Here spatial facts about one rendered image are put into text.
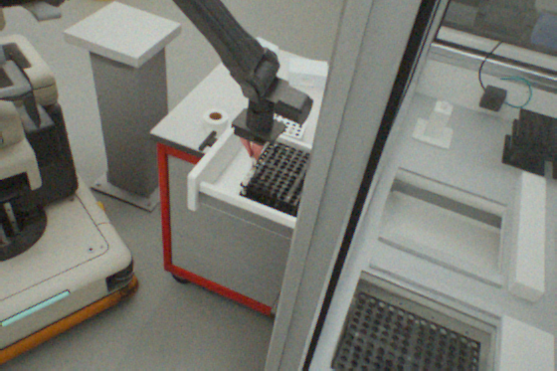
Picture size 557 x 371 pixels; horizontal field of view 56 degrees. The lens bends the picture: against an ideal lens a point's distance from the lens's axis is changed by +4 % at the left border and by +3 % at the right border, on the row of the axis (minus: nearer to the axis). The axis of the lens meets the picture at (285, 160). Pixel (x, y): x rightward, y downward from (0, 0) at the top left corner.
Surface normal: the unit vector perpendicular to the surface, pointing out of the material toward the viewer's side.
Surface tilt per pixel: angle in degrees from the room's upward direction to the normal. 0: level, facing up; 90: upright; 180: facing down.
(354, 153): 90
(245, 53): 66
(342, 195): 90
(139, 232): 0
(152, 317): 0
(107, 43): 0
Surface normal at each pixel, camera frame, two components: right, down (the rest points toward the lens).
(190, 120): 0.12, -0.72
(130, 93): -0.37, 0.59
